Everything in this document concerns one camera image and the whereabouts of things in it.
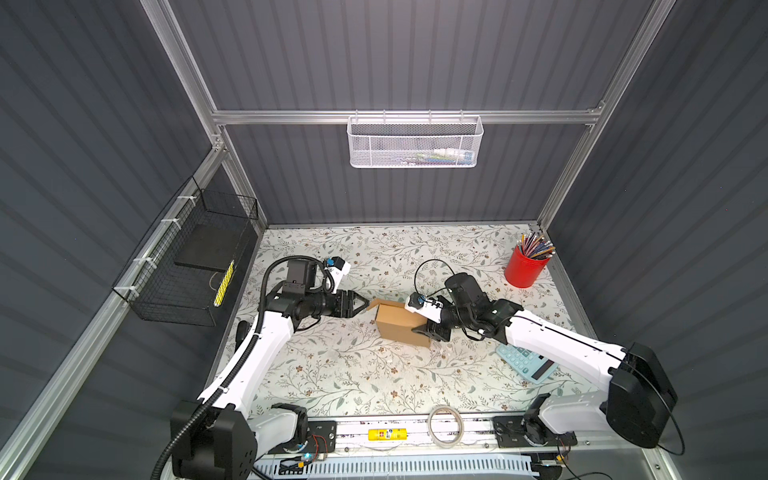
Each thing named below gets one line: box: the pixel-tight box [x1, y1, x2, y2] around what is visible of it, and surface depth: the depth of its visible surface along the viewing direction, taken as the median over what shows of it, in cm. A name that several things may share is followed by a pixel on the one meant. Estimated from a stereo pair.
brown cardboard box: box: [367, 299, 431, 348], surface depth 79 cm
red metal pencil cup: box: [504, 245, 550, 289], surface depth 103 cm
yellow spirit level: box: [368, 428, 408, 441], surface depth 74 cm
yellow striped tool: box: [214, 260, 235, 307], surface depth 71 cm
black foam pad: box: [174, 221, 247, 272], surface depth 77 cm
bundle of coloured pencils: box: [516, 232, 556, 260], surface depth 98 cm
